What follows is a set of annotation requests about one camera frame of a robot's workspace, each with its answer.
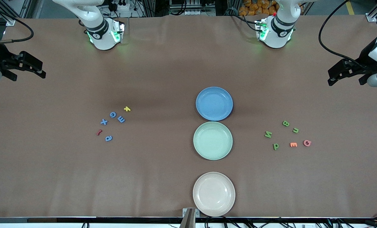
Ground brown table cover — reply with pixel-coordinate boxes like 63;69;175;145
0;14;377;219

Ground metal table bracket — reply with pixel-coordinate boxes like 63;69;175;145
182;207;200;228

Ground long white power strip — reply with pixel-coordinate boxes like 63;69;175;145
184;9;216;16

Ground white power strip black plugs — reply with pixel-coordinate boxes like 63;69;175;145
108;0;130;13

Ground beige plate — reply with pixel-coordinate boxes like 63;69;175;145
193;172;236;217

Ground blue plate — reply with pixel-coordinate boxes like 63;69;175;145
195;86;233;122

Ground orange packets pile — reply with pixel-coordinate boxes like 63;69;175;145
239;0;278;16

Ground black table edge rail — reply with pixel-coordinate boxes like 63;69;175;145
0;217;377;225

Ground green plate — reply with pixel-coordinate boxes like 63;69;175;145
193;121;233;161

